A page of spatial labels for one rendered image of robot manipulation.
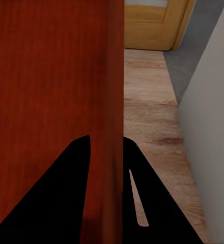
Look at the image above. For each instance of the storage box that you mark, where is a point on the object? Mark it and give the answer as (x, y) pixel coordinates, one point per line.
(62, 78)

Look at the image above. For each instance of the door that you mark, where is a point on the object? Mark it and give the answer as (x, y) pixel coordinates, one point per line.
(156, 24)

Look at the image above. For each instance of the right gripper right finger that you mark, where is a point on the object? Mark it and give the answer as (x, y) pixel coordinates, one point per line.
(167, 223)

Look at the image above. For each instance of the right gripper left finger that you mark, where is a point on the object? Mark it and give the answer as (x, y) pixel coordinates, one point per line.
(51, 212)

